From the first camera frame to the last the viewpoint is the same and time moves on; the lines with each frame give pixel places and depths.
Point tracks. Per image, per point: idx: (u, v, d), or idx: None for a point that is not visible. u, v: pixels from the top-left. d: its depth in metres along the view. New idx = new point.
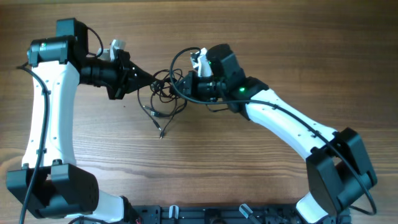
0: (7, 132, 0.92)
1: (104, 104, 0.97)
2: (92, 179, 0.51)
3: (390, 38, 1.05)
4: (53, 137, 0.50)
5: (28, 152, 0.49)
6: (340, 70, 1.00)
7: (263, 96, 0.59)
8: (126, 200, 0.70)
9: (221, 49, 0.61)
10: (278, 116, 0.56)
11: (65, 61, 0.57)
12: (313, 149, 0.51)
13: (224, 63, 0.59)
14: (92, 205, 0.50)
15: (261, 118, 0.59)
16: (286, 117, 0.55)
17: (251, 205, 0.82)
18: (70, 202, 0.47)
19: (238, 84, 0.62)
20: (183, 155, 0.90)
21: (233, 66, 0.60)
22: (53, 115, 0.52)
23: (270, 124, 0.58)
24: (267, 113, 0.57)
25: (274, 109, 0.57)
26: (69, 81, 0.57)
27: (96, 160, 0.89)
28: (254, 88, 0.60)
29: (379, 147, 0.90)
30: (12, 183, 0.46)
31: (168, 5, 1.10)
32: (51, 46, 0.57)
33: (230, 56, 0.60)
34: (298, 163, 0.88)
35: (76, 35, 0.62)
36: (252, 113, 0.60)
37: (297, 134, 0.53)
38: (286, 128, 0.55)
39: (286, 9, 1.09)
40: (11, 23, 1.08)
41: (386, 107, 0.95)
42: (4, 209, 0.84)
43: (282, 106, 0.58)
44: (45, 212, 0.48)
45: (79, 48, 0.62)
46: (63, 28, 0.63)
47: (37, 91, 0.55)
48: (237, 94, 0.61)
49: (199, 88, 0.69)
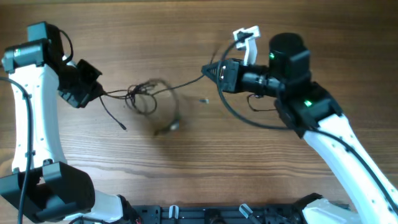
0: (6, 133, 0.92)
1: (104, 104, 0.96)
2: (86, 177, 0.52)
3: (390, 38, 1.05)
4: (40, 138, 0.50)
5: (17, 156, 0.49)
6: (339, 70, 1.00)
7: (334, 126, 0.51)
8: (124, 200, 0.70)
9: (292, 43, 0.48)
10: (351, 162, 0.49)
11: (41, 65, 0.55)
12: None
13: (294, 65, 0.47)
14: (90, 203, 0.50)
15: (327, 153, 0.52)
16: (361, 168, 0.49)
17: (251, 205, 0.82)
18: (67, 201, 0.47)
19: (301, 93, 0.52)
20: (182, 155, 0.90)
21: (303, 69, 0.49)
22: (37, 114, 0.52)
23: (336, 165, 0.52)
24: (338, 153, 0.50)
25: (347, 151, 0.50)
26: (50, 82, 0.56)
27: (96, 160, 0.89)
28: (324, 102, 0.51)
29: (379, 147, 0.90)
30: (5, 188, 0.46)
31: (168, 5, 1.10)
32: (25, 51, 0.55)
33: (305, 57, 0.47)
34: (298, 163, 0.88)
35: (49, 39, 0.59)
36: (318, 144, 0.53)
37: (370, 200, 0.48)
38: (358, 182, 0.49)
39: (286, 9, 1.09)
40: (10, 24, 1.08)
41: (385, 107, 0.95)
42: (4, 209, 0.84)
43: (358, 149, 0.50)
44: (42, 214, 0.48)
45: (55, 51, 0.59)
46: (35, 34, 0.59)
47: (18, 96, 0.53)
48: (301, 106, 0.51)
49: (245, 78, 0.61)
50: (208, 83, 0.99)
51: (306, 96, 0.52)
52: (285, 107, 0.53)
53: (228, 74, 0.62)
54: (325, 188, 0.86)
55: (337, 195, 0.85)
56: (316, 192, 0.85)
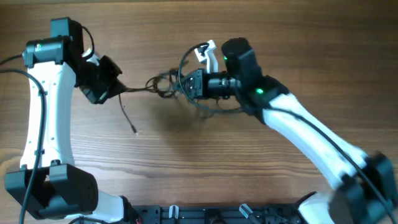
0: (7, 132, 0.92)
1: (104, 104, 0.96)
2: (91, 178, 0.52)
3: (390, 38, 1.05)
4: (51, 137, 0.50)
5: (27, 153, 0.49)
6: (339, 70, 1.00)
7: (286, 102, 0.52)
8: (126, 200, 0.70)
9: (239, 43, 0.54)
10: (303, 129, 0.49)
11: (61, 62, 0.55)
12: (344, 176, 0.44)
13: (242, 60, 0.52)
14: (91, 205, 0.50)
15: (286, 129, 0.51)
16: (313, 133, 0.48)
17: (251, 205, 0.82)
18: (69, 202, 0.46)
19: (255, 85, 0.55)
20: (182, 154, 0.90)
21: (250, 65, 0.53)
22: (50, 109, 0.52)
23: (294, 137, 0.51)
24: (291, 124, 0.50)
25: (298, 119, 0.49)
26: (66, 81, 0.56)
27: (96, 160, 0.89)
28: (273, 91, 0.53)
29: (379, 147, 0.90)
30: (11, 183, 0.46)
31: (168, 4, 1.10)
32: (47, 46, 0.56)
33: (249, 53, 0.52)
34: (298, 163, 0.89)
35: (70, 35, 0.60)
36: (273, 122, 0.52)
37: (323, 154, 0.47)
38: (313, 145, 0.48)
39: (287, 8, 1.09)
40: (11, 23, 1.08)
41: (385, 107, 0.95)
42: (5, 208, 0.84)
43: (306, 116, 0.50)
44: (44, 213, 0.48)
45: (76, 48, 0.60)
46: (56, 30, 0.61)
47: (33, 92, 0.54)
48: (254, 94, 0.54)
49: (211, 84, 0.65)
50: None
51: (259, 86, 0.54)
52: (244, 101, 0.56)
53: (194, 83, 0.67)
54: None
55: None
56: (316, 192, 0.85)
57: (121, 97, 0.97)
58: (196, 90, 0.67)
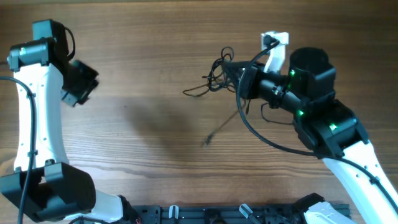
0: (7, 132, 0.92)
1: (104, 104, 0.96)
2: (87, 178, 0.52)
3: (390, 38, 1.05)
4: (43, 138, 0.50)
5: (19, 155, 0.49)
6: (339, 70, 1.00)
7: (358, 155, 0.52)
8: (125, 200, 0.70)
9: (316, 58, 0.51)
10: (375, 194, 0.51)
11: (46, 63, 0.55)
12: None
13: (318, 80, 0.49)
14: (90, 203, 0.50)
15: (352, 185, 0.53)
16: (385, 203, 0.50)
17: (250, 206, 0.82)
18: (68, 201, 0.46)
19: (321, 116, 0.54)
20: (182, 155, 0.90)
21: (324, 86, 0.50)
22: (40, 111, 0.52)
23: (359, 197, 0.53)
24: (361, 183, 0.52)
25: (372, 183, 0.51)
26: (54, 82, 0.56)
27: (96, 160, 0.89)
28: (347, 126, 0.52)
29: (379, 147, 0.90)
30: (5, 188, 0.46)
31: (168, 5, 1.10)
32: (32, 49, 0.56)
33: (329, 73, 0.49)
34: (298, 163, 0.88)
35: (53, 37, 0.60)
36: (341, 173, 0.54)
37: None
38: (379, 214, 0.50)
39: (286, 9, 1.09)
40: (11, 24, 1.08)
41: (385, 107, 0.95)
42: (5, 208, 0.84)
43: (382, 181, 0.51)
44: (43, 213, 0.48)
45: (61, 50, 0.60)
46: (40, 32, 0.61)
47: (21, 95, 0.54)
48: (326, 128, 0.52)
49: (263, 86, 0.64)
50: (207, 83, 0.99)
51: (331, 119, 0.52)
52: (305, 127, 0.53)
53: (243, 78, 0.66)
54: (325, 188, 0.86)
55: (338, 195, 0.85)
56: (316, 192, 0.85)
57: (120, 98, 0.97)
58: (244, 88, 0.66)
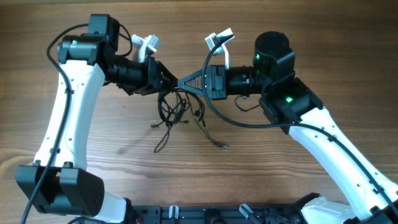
0: (8, 132, 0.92)
1: (104, 104, 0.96)
2: (98, 183, 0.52)
3: (389, 38, 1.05)
4: (68, 138, 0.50)
5: (43, 149, 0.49)
6: (339, 70, 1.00)
7: (314, 117, 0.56)
8: (129, 203, 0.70)
9: (277, 43, 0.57)
10: (334, 150, 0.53)
11: (92, 63, 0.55)
12: (373, 208, 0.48)
13: (279, 63, 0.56)
14: (95, 209, 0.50)
15: (314, 147, 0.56)
16: (344, 157, 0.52)
17: (250, 205, 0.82)
18: (74, 204, 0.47)
19: (283, 93, 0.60)
20: (183, 155, 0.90)
21: (286, 67, 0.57)
22: (74, 109, 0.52)
23: (323, 157, 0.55)
24: (321, 142, 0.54)
25: (330, 140, 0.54)
26: (94, 82, 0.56)
27: (96, 160, 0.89)
28: (303, 98, 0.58)
29: (379, 147, 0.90)
30: (22, 177, 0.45)
31: (168, 5, 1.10)
32: (83, 45, 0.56)
33: (288, 57, 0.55)
34: (298, 163, 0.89)
35: (106, 35, 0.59)
36: (305, 139, 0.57)
37: (356, 185, 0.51)
38: (342, 168, 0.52)
39: (286, 9, 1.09)
40: (11, 23, 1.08)
41: (385, 107, 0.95)
42: (5, 208, 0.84)
43: (339, 138, 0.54)
44: (48, 209, 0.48)
45: (111, 49, 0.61)
46: (94, 26, 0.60)
47: (61, 88, 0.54)
48: (283, 102, 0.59)
49: (234, 82, 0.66)
50: None
51: (289, 94, 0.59)
52: (269, 104, 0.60)
53: (208, 81, 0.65)
54: (325, 188, 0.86)
55: (337, 195, 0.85)
56: (316, 191, 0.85)
57: (121, 98, 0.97)
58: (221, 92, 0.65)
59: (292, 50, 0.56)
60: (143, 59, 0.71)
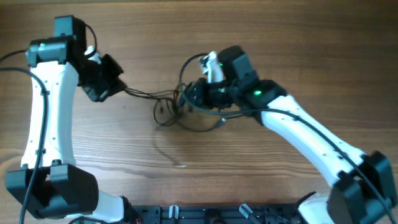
0: (7, 132, 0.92)
1: (104, 105, 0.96)
2: (91, 179, 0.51)
3: (390, 38, 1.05)
4: (52, 137, 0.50)
5: (28, 152, 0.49)
6: (339, 70, 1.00)
7: (280, 103, 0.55)
8: (126, 200, 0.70)
9: (232, 50, 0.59)
10: (300, 128, 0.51)
11: (64, 62, 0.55)
12: (339, 172, 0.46)
13: (235, 65, 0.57)
14: (91, 205, 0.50)
15: (281, 129, 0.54)
16: (310, 132, 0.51)
17: (250, 205, 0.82)
18: (70, 202, 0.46)
19: (252, 88, 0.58)
20: (183, 154, 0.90)
21: (245, 67, 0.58)
22: (52, 111, 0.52)
23: (291, 136, 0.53)
24: (287, 123, 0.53)
25: (295, 120, 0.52)
26: (69, 81, 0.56)
27: (96, 160, 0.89)
28: (270, 93, 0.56)
29: (379, 147, 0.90)
30: (12, 183, 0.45)
31: (168, 5, 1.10)
32: (51, 46, 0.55)
33: (242, 58, 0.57)
34: (298, 163, 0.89)
35: (73, 35, 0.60)
36: (270, 122, 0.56)
37: (322, 154, 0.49)
38: (310, 143, 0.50)
39: (286, 9, 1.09)
40: (10, 23, 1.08)
41: (385, 107, 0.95)
42: (5, 208, 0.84)
43: (303, 117, 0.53)
44: (44, 212, 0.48)
45: (79, 48, 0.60)
46: (60, 28, 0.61)
47: (36, 91, 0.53)
48: (251, 96, 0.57)
49: (212, 93, 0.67)
50: None
51: (257, 88, 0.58)
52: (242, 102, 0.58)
53: (196, 92, 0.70)
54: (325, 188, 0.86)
55: None
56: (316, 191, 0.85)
57: (121, 98, 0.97)
58: (198, 99, 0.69)
59: (245, 51, 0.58)
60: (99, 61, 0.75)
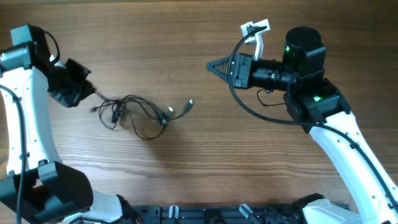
0: (7, 132, 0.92)
1: (104, 104, 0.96)
2: (82, 177, 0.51)
3: (390, 38, 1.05)
4: (33, 140, 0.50)
5: (11, 159, 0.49)
6: (339, 70, 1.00)
7: (341, 122, 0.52)
8: (123, 199, 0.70)
9: (308, 37, 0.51)
10: (354, 158, 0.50)
11: (30, 66, 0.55)
12: (385, 222, 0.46)
13: (309, 57, 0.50)
14: (87, 201, 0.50)
15: (332, 149, 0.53)
16: (365, 167, 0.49)
17: (250, 206, 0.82)
18: (64, 201, 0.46)
19: (310, 87, 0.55)
20: (182, 155, 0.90)
21: (315, 65, 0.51)
22: (28, 116, 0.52)
23: (339, 160, 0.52)
24: (342, 148, 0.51)
25: (352, 148, 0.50)
26: (38, 84, 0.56)
27: (96, 160, 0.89)
28: (333, 99, 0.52)
29: (380, 147, 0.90)
30: (2, 191, 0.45)
31: (168, 5, 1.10)
32: (12, 54, 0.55)
33: (319, 51, 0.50)
34: (298, 163, 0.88)
35: (33, 41, 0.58)
36: (323, 139, 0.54)
37: (371, 196, 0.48)
38: (359, 178, 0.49)
39: (286, 9, 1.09)
40: (11, 23, 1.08)
41: (386, 107, 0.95)
42: (5, 208, 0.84)
43: (362, 146, 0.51)
44: (40, 216, 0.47)
45: (42, 53, 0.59)
46: (17, 37, 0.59)
47: (7, 100, 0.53)
48: (310, 99, 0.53)
49: (258, 74, 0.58)
50: (208, 83, 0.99)
51: (318, 93, 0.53)
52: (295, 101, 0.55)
53: (239, 70, 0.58)
54: (325, 188, 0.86)
55: (338, 195, 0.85)
56: (316, 192, 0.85)
57: (121, 97, 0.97)
58: (239, 79, 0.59)
59: (324, 45, 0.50)
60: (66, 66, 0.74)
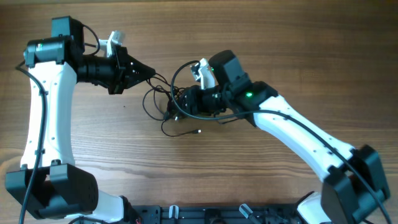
0: (7, 132, 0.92)
1: (104, 104, 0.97)
2: (91, 178, 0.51)
3: (389, 38, 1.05)
4: (51, 137, 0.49)
5: (27, 152, 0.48)
6: (339, 70, 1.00)
7: (272, 105, 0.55)
8: (126, 200, 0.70)
9: (223, 54, 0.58)
10: (290, 127, 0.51)
11: (62, 62, 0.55)
12: (330, 167, 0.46)
13: (227, 68, 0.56)
14: (91, 205, 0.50)
15: (271, 128, 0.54)
16: (301, 130, 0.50)
17: (250, 206, 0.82)
18: (69, 202, 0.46)
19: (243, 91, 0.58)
20: (183, 155, 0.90)
21: (236, 70, 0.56)
22: (50, 111, 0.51)
23: (280, 135, 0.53)
24: (278, 124, 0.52)
25: (286, 119, 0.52)
26: (67, 81, 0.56)
27: (96, 160, 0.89)
28: (260, 95, 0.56)
29: (379, 147, 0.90)
30: (11, 183, 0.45)
31: (168, 5, 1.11)
32: (48, 46, 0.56)
33: (231, 60, 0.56)
34: (298, 163, 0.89)
35: (71, 36, 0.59)
36: (262, 123, 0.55)
37: (312, 150, 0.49)
38: (300, 141, 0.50)
39: (286, 9, 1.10)
40: (10, 23, 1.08)
41: (385, 107, 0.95)
42: (6, 208, 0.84)
43: (295, 116, 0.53)
44: (45, 213, 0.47)
45: (77, 48, 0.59)
46: (56, 29, 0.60)
47: (34, 92, 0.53)
48: (244, 98, 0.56)
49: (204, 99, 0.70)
50: None
51: (248, 90, 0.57)
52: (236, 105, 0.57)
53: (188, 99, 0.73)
54: None
55: None
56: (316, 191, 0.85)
57: (122, 97, 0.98)
58: None
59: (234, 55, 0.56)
60: (110, 52, 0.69)
